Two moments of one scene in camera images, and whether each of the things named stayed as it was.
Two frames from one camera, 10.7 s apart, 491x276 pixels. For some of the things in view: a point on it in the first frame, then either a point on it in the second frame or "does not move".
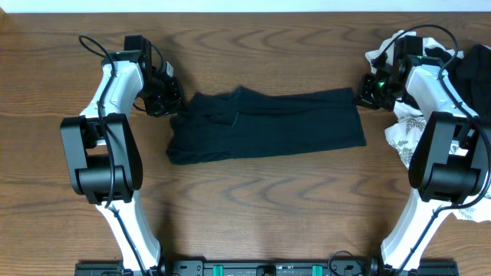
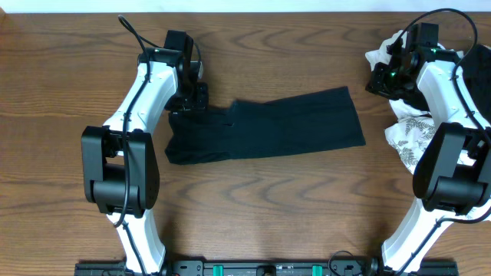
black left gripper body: x=159 y=98 → x=189 y=98
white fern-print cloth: x=403 y=134 does not move
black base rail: x=267 y=268 does not move
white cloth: x=403 y=110 does not move
